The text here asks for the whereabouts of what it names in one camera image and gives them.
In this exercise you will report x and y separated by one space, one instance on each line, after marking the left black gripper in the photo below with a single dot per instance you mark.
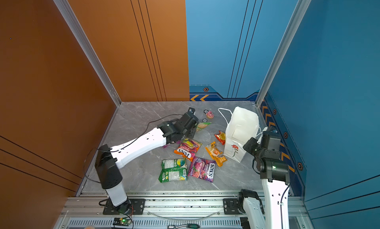
193 131

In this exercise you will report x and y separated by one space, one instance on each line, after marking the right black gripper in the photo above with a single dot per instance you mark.
248 146

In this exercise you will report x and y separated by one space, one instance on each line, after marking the green chips bag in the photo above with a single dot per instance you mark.
202 126

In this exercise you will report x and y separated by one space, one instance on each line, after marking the orange Fox's candy bag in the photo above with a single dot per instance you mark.
188 148

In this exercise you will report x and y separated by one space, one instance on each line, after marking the white paper bag with flower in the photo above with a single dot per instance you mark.
242 125

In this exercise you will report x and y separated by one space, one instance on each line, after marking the green white snack bag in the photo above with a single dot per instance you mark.
173 170

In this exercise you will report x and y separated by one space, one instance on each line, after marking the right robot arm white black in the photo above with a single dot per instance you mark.
272 212

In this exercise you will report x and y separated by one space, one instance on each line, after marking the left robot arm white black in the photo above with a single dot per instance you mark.
110 160

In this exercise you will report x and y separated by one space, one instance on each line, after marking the purple Fox's candy bag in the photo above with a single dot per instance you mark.
201 168

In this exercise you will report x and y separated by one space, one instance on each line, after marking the red yellow small snack packet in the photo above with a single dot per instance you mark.
221 137

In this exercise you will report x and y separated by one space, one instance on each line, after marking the orange yellow snack pouch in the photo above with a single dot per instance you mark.
216 154

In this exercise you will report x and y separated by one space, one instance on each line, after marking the green circuit board left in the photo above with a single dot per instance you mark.
122 223

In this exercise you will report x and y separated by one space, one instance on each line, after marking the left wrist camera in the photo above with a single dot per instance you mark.
191 110

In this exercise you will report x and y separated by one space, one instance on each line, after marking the pink bear keychain toy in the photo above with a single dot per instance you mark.
209 114

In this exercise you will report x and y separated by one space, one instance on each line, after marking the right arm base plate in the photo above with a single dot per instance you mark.
233 206

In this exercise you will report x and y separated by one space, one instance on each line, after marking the aluminium front rail frame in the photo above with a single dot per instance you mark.
211 209

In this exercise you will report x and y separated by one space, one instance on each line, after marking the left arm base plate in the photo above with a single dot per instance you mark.
130 207

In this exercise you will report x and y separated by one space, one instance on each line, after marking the green handled screwdriver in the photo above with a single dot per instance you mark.
185 226

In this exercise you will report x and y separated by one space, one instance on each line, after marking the left aluminium corner post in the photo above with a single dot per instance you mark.
75 27

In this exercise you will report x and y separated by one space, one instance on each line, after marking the aluminium corner post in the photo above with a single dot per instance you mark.
75 27
288 36

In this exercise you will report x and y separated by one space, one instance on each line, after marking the right aluminium corner post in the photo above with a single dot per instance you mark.
288 36

